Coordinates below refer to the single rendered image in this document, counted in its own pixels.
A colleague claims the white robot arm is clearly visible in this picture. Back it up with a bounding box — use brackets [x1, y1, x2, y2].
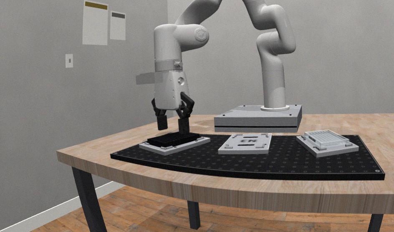
[136, 0, 296, 111]

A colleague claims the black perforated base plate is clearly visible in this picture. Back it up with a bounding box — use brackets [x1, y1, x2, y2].
[110, 134, 385, 181]

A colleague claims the black well plate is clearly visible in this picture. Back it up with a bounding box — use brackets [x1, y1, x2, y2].
[147, 132, 201, 147]

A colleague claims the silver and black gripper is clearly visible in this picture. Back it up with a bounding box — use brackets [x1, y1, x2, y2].
[152, 70, 194, 134]

